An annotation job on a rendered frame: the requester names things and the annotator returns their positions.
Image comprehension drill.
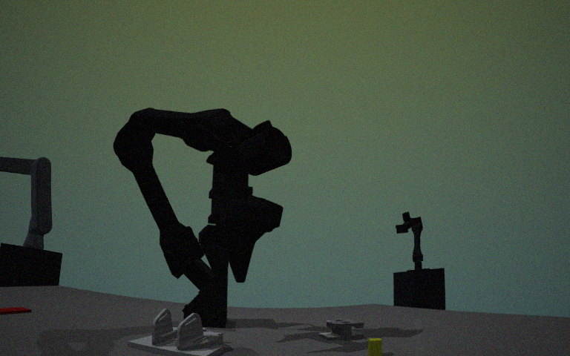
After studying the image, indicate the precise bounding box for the red rectangular block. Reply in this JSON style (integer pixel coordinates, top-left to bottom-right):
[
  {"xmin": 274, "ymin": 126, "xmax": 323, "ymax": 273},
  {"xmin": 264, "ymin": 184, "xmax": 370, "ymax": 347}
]
[{"xmin": 0, "ymin": 307, "xmax": 32, "ymax": 314}]

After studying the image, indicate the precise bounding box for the olive yellow block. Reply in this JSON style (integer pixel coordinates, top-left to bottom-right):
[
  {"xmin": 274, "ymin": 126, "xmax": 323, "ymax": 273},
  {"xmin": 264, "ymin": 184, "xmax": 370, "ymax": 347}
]
[{"xmin": 368, "ymin": 338, "xmax": 382, "ymax": 356}]

